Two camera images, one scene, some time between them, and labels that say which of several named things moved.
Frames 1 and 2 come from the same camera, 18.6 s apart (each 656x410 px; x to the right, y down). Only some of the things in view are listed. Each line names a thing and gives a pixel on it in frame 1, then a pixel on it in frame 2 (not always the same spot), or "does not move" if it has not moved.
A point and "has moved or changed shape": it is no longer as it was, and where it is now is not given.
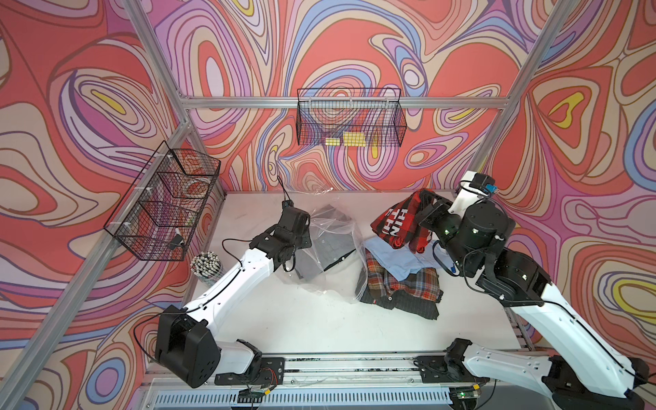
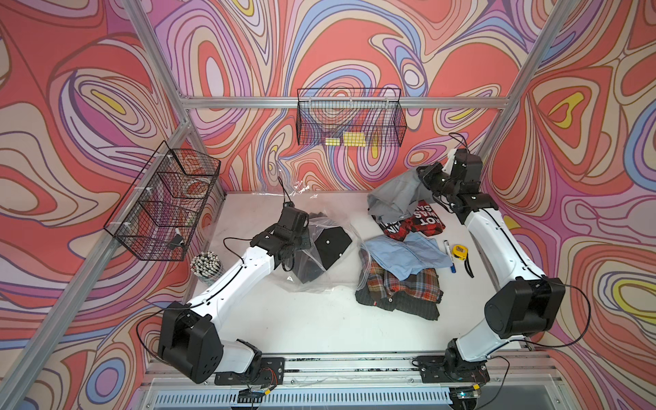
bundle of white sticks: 207,266 does not move
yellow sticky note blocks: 350,138 does not move
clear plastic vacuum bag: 335,260 has moved or changed shape
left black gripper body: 303,241 does not move
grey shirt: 332,238 → 395,199
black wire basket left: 157,219 does not move
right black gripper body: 439,221 → 440,182
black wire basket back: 358,117 does not move
